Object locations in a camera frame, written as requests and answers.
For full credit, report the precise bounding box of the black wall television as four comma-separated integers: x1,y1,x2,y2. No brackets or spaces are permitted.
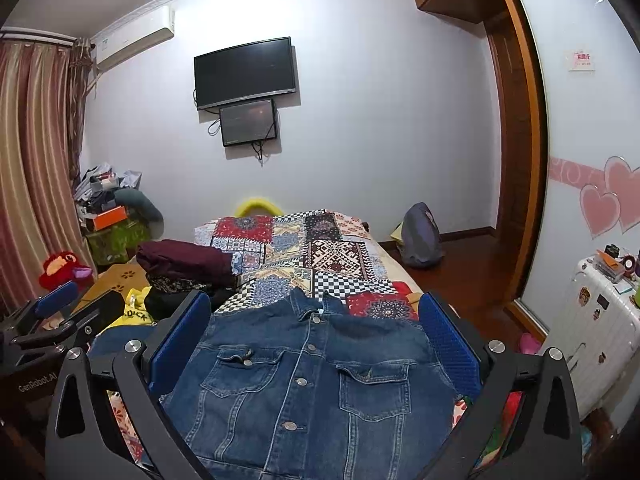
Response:
193,37,297,110

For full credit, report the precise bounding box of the maroon folded garment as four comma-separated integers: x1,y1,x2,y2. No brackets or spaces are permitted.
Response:
136,240,233,285

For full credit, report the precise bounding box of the yellow printed t-shirt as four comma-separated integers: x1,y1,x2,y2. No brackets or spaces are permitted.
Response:
103,286,156,332

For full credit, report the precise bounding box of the white air conditioner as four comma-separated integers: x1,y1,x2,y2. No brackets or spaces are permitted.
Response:
96,6,175,73

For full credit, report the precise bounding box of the striped red curtain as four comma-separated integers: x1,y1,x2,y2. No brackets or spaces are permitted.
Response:
1,40,91,314

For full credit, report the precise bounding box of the red plush toy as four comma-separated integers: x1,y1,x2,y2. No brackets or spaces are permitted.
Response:
38,250,94,292

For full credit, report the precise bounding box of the black patterned garment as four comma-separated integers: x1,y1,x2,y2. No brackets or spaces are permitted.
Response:
144,274,236,321

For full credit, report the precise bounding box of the small wall monitor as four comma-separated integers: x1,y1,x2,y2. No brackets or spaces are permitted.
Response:
219,99,278,148

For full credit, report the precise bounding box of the blue denim jacket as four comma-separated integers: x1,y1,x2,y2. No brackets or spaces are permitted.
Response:
89,286,476,480

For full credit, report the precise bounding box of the white suitcase with stickers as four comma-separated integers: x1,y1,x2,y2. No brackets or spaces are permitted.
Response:
539,252,639,417

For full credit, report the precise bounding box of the patchwork bed cover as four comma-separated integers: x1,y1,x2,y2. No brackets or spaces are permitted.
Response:
194,209,422,321

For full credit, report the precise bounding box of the pink heart wall sticker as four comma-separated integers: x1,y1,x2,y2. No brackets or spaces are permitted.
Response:
549,156,640,238

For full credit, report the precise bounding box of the brown wooden door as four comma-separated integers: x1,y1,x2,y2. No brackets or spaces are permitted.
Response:
485,0,548,302

